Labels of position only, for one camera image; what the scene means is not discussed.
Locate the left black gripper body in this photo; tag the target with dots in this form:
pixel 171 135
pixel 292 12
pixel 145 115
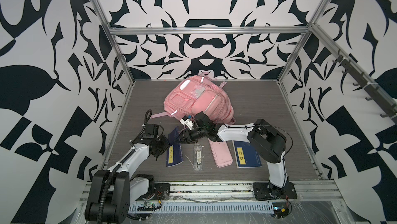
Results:
pixel 161 145

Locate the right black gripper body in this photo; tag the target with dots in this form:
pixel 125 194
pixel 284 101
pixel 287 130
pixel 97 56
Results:
pixel 195 135

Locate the pink student backpack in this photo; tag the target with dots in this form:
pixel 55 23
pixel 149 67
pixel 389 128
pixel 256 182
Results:
pixel 199 94

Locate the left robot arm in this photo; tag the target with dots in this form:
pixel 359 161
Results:
pixel 114 189

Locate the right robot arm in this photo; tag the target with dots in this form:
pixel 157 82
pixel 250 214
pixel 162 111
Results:
pixel 268 142

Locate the left blue notebook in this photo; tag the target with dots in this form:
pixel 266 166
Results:
pixel 174 155

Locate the blue notebook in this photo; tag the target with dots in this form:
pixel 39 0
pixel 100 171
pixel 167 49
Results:
pixel 246 155
pixel 174 155

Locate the clear plastic packet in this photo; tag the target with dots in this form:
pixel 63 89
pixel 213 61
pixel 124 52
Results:
pixel 198 157

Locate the pink pencil case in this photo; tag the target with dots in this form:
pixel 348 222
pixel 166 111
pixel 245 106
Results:
pixel 221 153

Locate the right blue notebook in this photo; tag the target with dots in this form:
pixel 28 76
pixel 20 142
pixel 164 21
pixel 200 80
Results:
pixel 246 155

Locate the green lit circuit board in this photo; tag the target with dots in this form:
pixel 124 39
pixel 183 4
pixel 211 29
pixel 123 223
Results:
pixel 280 212

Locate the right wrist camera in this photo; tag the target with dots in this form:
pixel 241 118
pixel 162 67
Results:
pixel 186 121

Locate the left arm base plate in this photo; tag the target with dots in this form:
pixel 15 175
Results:
pixel 158 191

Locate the aluminium cage frame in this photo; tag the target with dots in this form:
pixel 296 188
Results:
pixel 293 42

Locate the white cable duct strip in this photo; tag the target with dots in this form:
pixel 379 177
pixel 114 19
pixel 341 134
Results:
pixel 199 208

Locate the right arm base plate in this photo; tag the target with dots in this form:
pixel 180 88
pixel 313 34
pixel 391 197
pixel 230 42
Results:
pixel 268 191

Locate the wall hook rail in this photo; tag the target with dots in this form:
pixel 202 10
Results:
pixel 363 81

